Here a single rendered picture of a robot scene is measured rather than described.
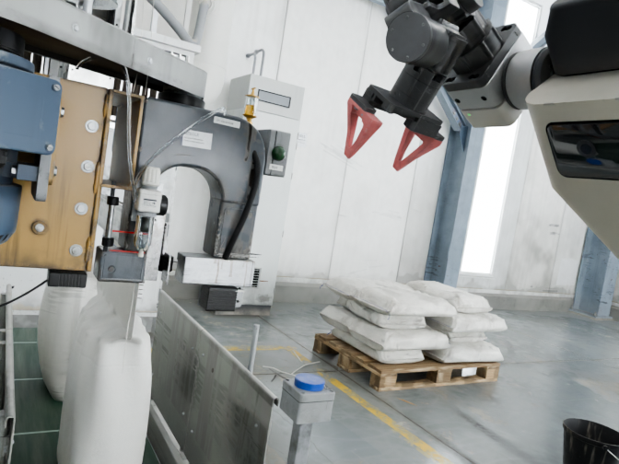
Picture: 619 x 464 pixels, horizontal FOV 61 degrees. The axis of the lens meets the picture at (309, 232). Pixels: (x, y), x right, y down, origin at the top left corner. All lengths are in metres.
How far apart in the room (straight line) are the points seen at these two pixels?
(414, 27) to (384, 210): 5.71
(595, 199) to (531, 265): 7.61
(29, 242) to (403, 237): 5.84
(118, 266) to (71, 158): 0.20
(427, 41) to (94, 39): 0.47
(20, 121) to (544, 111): 0.65
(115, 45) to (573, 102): 0.64
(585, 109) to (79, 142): 0.75
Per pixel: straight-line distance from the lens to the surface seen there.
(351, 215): 6.06
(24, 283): 3.78
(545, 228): 8.52
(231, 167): 1.02
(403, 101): 0.74
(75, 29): 0.83
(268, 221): 4.88
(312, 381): 1.08
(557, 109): 0.77
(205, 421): 1.68
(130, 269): 0.99
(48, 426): 1.92
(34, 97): 0.71
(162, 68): 0.96
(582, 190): 0.82
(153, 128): 0.98
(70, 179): 0.97
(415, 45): 0.66
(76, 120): 0.97
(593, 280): 9.36
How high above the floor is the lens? 1.22
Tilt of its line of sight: 4 degrees down
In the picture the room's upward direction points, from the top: 9 degrees clockwise
